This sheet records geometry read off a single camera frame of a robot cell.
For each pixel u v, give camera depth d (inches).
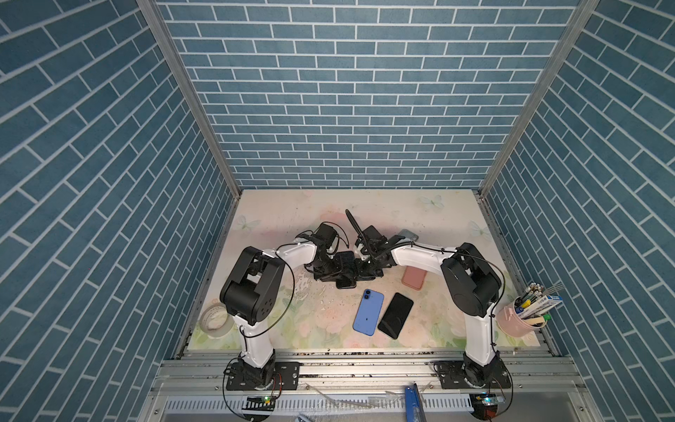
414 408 26.8
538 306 28.3
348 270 32.3
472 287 20.6
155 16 27.9
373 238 30.3
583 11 27.7
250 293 19.3
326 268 32.4
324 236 31.0
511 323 29.8
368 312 34.4
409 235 42.1
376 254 29.2
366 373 29.7
